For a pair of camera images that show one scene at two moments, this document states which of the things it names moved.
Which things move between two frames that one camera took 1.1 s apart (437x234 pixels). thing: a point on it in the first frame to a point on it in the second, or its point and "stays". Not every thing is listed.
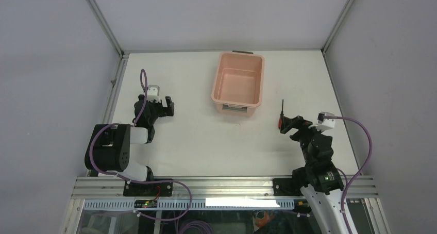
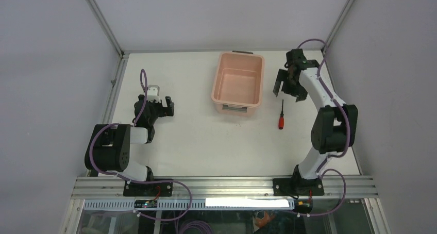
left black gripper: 164,111 stays
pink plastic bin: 238,87 stays
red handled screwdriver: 281,117 stays
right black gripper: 288,123 to 300,93
